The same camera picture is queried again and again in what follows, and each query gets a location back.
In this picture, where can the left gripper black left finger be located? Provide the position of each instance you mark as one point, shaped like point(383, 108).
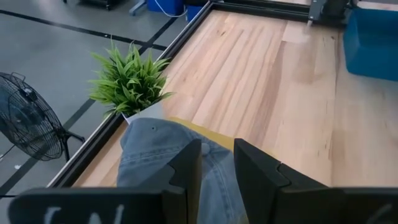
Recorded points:
point(109, 205)

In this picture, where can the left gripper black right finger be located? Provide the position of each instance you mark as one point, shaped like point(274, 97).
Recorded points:
point(295, 205)

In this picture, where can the blue denim jeans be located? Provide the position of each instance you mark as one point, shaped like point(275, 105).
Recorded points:
point(149, 146)

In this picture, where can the translucent yellow plastic bin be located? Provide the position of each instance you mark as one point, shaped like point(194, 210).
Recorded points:
point(214, 135)

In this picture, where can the green plant in white pot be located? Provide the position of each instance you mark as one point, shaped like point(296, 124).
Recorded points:
point(130, 84)

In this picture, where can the blue plastic bin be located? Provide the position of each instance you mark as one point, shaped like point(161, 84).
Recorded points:
point(373, 43)

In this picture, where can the blue floor container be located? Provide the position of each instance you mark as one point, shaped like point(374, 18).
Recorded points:
point(168, 4)

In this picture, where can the black table frame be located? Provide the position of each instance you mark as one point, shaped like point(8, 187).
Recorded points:
point(186, 34)

